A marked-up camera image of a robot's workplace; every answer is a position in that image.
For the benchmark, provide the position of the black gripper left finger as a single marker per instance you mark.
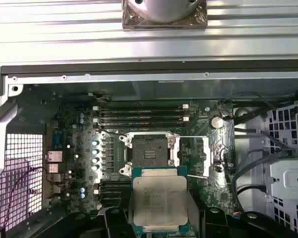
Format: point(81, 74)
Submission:
point(109, 223)

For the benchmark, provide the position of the silver-topped CPU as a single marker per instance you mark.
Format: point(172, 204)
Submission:
point(159, 196)

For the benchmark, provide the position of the metal drive cage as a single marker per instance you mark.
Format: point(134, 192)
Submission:
point(288, 173)

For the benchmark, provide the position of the green motherboard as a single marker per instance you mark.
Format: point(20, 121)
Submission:
point(72, 138)

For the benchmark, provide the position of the black PC case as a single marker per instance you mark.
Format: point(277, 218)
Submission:
point(149, 79)

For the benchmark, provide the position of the black-clipped RAM slot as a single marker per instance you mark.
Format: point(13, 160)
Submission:
point(139, 124)
point(139, 113)

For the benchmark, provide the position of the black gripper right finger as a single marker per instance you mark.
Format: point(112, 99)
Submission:
point(213, 223)

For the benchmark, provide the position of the CPU socket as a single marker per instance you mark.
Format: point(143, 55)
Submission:
point(149, 146)

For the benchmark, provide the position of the white-clipped RAM slot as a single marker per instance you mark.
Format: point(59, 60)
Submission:
point(139, 119)
point(139, 108)

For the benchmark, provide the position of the silver coin battery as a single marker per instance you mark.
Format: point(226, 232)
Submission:
point(216, 122)

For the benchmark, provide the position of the metal socket cover frame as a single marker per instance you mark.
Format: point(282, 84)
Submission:
point(206, 158)

